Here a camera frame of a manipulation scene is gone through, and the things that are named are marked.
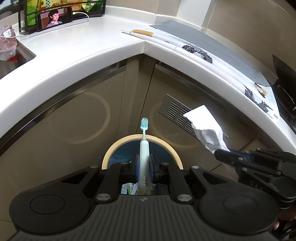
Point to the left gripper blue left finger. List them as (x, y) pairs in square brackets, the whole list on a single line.
[(112, 179)]

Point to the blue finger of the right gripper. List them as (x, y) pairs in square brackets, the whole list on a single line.
[(245, 155), (227, 158)]

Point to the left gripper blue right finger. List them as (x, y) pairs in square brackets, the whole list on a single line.
[(168, 179)]

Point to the white toothbrush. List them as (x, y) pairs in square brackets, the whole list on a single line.
[(144, 175)]

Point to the white paper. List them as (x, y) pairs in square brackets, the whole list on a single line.
[(206, 129)]

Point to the blue trash bin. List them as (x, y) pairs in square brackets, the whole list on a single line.
[(138, 137)]

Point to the person right hand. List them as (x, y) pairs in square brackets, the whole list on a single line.
[(287, 215)]

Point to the white patterned cloth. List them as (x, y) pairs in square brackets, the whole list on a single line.
[(261, 94)]

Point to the cabinet vent grille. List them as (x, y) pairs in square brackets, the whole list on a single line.
[(174, 110)]

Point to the black gas stove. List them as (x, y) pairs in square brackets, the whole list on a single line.
[(284, 91)]

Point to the grey counter mat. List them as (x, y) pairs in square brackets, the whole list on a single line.
[(223, 48)]

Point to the yellow green snack bag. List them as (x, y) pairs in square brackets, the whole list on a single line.
[(91, 5)]

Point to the plastic bag with meat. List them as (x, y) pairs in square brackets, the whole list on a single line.
[(8, 43)]

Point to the smartphone showing video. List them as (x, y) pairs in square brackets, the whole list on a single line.
[(53, 18)]

